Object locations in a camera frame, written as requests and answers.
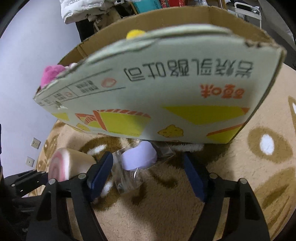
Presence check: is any purple sponge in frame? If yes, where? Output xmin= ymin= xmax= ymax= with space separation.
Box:
xmin=111 ymin=141 xmax=176 ymax=194

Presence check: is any pink swirl roll cake plush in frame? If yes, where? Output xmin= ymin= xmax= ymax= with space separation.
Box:
xmin=48 ymin=148 xmax=96 ymax=182

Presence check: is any yellow plush toy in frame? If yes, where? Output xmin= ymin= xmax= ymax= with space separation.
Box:
xmin=126 ymin=29 xmax=145 ymax=39

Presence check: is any white wall socket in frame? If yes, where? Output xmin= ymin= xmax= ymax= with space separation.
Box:
xmin=31 ymin=138 xmax=41 ymax=150
xmin=26 ymin=157 xmax=35 ymax=167

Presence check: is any white puffer jacket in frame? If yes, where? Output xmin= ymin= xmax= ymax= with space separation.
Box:
xmin=60 ymin=0 xmax=115 ymax=24

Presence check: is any teal bag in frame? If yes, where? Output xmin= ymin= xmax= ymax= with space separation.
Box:
xmin=132 ymin=0 xmax=162 ymax=14

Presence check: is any beige trench coat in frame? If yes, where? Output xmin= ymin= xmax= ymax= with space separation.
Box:
xmin=93 ymin=14 xmax=121 ymax=33

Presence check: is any printed cardboard box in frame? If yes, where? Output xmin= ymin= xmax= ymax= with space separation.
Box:
xmin=34 ymin=6 xmax=285 ymax=144

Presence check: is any white rolling cart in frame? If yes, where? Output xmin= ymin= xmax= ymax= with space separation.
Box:
xmin=234 ymin=2 xmax=262 ymax=28

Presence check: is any red gift bag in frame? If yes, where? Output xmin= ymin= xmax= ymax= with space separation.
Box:
xmin=160 ymin=0 xmax=188 ymax=8

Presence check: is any pink plush toy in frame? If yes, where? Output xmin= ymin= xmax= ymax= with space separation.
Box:
xmin=40 ymin=65 xmax=69 ymax=88

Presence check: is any beige floral carpet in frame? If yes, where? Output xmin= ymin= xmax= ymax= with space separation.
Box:
xmin=28 ymin=62 xmax=296 ymax=241

